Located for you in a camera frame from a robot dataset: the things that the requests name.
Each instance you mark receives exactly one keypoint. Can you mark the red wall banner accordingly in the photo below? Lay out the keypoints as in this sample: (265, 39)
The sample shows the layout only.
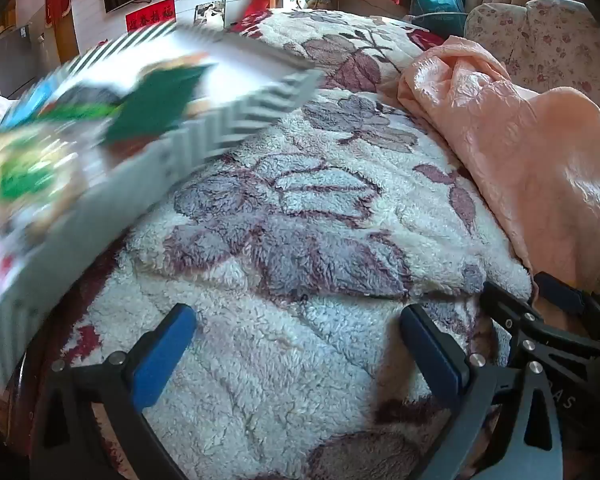
(150, 16)

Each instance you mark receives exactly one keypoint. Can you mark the large framed wedding photo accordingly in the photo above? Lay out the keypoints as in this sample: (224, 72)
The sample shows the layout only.
(210, 12)

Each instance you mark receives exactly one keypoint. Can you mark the bright green snack packet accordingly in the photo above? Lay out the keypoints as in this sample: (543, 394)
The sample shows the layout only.
(25, 180)

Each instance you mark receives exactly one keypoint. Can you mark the floral sofa cushion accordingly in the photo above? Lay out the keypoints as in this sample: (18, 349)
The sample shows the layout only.
(555, 40)

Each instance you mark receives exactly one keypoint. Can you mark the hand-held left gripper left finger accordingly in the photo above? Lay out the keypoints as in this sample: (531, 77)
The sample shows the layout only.
(162, 355)

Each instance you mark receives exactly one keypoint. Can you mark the floral fleece blanket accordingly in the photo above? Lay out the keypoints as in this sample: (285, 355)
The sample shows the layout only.
(280, 360)

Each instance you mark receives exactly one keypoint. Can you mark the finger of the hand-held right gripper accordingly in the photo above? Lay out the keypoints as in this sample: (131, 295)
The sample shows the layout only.
(505, 310)
(560, 294)

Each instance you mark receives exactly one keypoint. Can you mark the grey refrigerator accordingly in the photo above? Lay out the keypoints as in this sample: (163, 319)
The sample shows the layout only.
(10, 65)

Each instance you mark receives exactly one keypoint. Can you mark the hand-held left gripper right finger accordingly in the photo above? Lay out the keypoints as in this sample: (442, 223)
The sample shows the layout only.
(432, 355)

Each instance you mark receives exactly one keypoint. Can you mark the green white striped box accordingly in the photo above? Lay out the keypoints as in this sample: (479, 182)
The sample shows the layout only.
(145, 175)

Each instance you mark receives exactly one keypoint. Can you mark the blue white snack packet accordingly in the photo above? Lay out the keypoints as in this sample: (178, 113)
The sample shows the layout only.
(35, 100)

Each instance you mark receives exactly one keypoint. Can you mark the red cloth bundle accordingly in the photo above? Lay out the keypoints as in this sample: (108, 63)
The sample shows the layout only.
(257, 6)

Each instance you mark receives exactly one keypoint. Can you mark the pink quilt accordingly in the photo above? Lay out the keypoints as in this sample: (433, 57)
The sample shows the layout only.
(530, 160)

